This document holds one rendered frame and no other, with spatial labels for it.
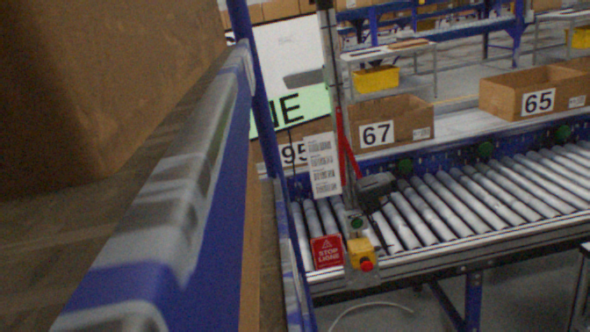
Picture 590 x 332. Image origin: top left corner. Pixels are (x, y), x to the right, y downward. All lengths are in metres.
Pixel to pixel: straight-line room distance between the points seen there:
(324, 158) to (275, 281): 0.68
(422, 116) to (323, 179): 0.83
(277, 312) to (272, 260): 0.07
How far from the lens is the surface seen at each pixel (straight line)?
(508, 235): 1.41
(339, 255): 1.17
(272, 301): 0.33
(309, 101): 1.05
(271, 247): 0.39
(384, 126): 1.68
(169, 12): 0.20
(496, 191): 1.66
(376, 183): 1.01
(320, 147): 0.98
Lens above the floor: 1.57
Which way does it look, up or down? 24 degrees down
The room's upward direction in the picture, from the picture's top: 11 degrees counter-clockwise
